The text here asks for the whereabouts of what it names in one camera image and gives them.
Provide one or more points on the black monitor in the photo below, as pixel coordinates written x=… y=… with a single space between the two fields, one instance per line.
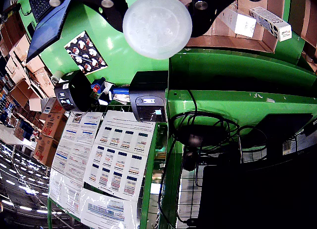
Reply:
x=260 y=194

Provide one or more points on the white plastic bottle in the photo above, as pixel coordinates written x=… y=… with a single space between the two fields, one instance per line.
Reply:
x=157 y=25

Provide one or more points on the green metal shelf rack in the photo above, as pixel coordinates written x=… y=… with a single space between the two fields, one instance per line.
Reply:
x=235 y=70

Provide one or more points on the white cow print carton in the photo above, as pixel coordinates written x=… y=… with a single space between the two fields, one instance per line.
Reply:
x=270 y=20

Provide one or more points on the white sheet blue bars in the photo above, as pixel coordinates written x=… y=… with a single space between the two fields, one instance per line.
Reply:
x=74 y=149

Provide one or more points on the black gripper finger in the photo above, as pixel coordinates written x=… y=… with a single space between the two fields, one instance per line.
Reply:
x=218 y=8
x=99 y=1

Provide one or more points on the white sheet swatch grid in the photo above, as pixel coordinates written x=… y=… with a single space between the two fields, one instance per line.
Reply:
x=121 y=159

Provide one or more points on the tall plain white carton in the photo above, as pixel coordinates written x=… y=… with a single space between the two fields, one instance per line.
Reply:
x=245 y=25

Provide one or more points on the white tape roll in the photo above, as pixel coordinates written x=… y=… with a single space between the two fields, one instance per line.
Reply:
x=56 y=77

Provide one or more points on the barcode sheet plastic sleeve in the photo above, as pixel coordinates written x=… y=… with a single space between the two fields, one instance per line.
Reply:
x=99 y=211

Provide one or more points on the black printer with display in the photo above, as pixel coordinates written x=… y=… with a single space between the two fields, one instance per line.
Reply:
x=148 y=100

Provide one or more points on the blue box red button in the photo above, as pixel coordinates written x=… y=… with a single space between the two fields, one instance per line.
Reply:
x=97 y=85

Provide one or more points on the black floral printed card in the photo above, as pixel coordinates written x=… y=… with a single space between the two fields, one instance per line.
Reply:
x=85 y=53

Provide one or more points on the shallow cardboard tray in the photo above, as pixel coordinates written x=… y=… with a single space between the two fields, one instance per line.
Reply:
x=223 y=43

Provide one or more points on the black laptop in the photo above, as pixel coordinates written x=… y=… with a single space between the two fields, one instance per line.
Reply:
x=47 y=33

